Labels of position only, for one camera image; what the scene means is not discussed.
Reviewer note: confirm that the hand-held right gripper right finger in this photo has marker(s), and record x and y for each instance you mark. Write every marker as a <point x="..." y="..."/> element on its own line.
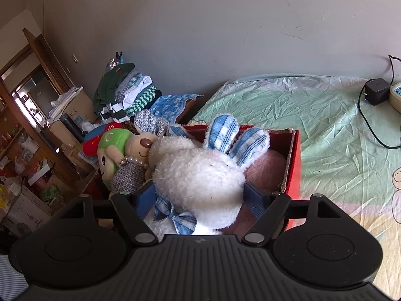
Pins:
<point x="255" y="199"/>

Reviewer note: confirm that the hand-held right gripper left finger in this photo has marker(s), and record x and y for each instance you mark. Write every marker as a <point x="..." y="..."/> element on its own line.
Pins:
<point x="147" y="199"/>

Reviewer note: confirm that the red cardboard box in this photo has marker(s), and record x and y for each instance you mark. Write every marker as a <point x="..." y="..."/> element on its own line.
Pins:
<point x="294" y="169"/>

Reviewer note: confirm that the white plush rabbit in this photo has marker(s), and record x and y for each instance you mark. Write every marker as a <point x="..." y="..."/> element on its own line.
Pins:
<point x="194" y="178"/>

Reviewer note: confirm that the green sheet covered desktop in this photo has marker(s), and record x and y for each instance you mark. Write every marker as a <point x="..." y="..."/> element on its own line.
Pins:
<point x="329" y="131"/>

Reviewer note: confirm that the pink plush toy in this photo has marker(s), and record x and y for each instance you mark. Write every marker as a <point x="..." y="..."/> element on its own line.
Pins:
<point x="269" y="169"/>

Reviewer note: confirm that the plush bear in grey dress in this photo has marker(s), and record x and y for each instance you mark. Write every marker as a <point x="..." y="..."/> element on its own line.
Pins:
<point x="141" y="144"/>

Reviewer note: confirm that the green plush doll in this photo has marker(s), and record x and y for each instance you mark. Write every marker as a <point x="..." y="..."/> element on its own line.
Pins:
<point x="109" y="144"/>

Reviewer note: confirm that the red plush toy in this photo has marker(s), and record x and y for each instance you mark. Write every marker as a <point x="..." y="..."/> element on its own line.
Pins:
<point x="91" y="141"/>

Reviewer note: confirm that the blue patterned cloth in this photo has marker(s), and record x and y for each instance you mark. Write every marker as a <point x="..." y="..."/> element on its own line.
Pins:
<point x="172" y="105"/>

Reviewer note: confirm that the black thermos bottle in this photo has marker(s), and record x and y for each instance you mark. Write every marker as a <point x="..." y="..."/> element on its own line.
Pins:
<point x="70" y="127"/>

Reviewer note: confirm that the stack of folded clothes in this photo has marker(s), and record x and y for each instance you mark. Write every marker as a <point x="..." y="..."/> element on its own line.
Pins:
<point x="134" y="91"/>

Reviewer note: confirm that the brown cardboard box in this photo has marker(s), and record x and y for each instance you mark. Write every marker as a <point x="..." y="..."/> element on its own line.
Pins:
<point x="81" y="106"/>

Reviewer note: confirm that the white cardboard box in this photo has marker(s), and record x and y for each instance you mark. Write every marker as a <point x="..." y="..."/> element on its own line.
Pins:
<point x="28" y="213"/>

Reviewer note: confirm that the pile of white papers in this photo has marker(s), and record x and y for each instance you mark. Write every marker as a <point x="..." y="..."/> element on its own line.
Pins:
<point x="64" y="100"/>

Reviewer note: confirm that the wooden shelf cabinet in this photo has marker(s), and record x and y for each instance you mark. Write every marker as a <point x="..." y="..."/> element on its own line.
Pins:
<point x="18" y="131"/>

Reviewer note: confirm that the wooden door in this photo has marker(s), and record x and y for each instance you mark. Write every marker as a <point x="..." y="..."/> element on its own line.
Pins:
<point x="47" y="59"/>

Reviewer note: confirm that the white power strip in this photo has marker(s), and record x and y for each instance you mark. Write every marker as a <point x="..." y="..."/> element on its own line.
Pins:
<point x="396" y="98"/>

